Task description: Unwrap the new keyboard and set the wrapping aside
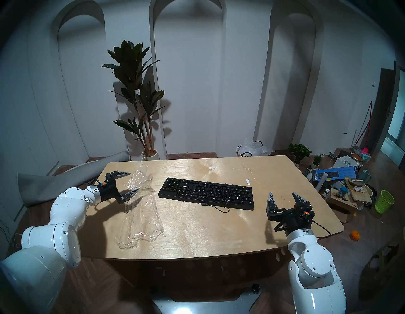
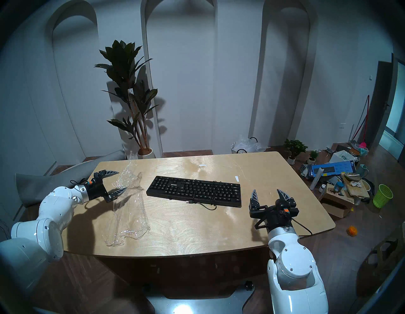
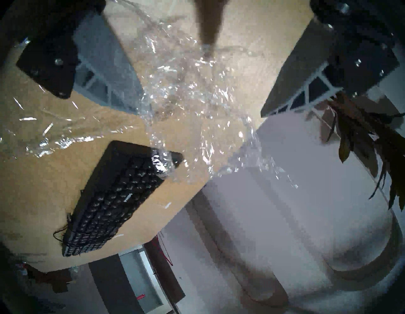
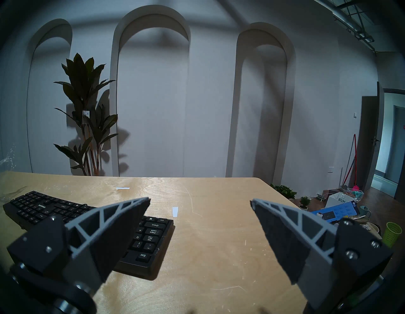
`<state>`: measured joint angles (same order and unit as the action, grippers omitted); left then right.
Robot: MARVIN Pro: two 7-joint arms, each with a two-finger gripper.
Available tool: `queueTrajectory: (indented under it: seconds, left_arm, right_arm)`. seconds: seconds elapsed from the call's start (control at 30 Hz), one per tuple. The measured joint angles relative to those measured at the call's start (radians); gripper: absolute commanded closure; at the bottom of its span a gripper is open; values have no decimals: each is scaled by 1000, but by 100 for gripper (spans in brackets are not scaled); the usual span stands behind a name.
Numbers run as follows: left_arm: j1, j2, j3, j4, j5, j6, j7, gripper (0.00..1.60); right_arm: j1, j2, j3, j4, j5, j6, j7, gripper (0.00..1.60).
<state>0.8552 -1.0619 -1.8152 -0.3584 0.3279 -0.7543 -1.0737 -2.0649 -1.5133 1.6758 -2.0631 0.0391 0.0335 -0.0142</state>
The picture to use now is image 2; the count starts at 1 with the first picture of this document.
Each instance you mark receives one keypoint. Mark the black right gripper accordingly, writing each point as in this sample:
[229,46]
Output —
[273,215]

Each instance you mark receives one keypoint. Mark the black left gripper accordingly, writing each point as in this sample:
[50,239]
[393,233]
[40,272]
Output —
[96,189]

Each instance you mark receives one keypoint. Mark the clear plastic wrapping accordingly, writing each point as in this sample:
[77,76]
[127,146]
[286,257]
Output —
[129,218]

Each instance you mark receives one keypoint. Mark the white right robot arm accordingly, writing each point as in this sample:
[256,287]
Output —
[294,266]

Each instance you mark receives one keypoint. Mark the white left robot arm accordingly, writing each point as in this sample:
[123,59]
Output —
[53,205]

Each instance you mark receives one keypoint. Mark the blue keyboard box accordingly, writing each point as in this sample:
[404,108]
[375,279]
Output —
[332,169]

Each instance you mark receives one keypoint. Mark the black computer keyboard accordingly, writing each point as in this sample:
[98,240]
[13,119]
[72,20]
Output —
[196,190]

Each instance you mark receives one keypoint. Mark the white round plant pot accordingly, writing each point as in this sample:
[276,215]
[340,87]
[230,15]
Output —
[145,153]

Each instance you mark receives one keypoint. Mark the white paper roll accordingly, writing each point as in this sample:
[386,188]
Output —
[316,178]

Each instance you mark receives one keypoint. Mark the basket with plastic bags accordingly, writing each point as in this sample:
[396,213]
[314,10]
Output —
[248,146]

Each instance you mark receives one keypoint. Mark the small bushy potted plant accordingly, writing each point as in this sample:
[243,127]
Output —
[295,147]

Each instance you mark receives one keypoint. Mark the tiny potted plant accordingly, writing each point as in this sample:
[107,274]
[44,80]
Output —
[313,155]

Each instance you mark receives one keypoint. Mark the brown cardboard box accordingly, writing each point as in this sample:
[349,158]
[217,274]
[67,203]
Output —
[337,202]

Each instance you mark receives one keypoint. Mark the small blue jar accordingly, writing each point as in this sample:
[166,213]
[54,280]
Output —
[338,187]

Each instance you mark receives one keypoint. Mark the grey cushion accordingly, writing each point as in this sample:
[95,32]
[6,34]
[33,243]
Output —
[34,186]

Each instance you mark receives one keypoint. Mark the white box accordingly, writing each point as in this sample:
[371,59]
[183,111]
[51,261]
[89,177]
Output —
[341,157]

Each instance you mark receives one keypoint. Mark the wooden board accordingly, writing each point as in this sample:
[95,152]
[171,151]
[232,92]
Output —
[356,190]

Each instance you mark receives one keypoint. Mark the orange ball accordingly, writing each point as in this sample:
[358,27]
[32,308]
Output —
[352,231]

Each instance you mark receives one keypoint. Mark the teal mug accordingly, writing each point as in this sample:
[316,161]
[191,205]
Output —
[362,171]

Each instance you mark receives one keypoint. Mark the green plastic waste basket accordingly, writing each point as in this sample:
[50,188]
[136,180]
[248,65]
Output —
[382,196]

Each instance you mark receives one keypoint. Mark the tall dark green plant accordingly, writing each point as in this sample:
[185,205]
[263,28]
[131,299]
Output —
[121,60]

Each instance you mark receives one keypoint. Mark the dark wooden chair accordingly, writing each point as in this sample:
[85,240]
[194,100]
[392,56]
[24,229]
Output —
[384,243]

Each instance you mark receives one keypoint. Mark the dark door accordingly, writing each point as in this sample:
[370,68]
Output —
[378,104]

